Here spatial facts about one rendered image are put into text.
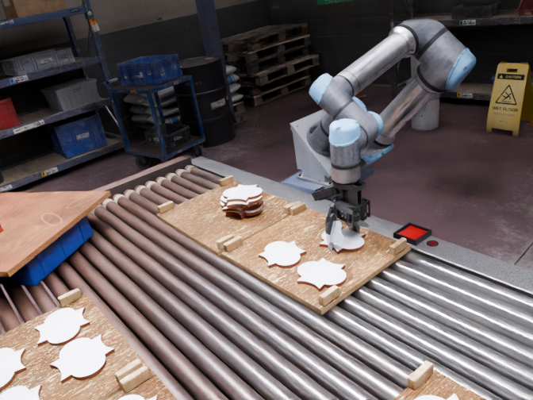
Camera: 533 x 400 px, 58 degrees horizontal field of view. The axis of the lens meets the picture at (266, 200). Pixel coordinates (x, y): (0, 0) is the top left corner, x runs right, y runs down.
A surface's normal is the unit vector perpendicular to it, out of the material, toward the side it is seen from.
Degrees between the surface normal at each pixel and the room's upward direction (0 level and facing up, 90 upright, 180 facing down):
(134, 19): 90
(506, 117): 78
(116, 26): 90
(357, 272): 0
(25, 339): 0
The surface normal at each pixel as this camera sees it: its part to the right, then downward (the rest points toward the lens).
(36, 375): -0.15, -0.89
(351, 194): -0.76, 0.38
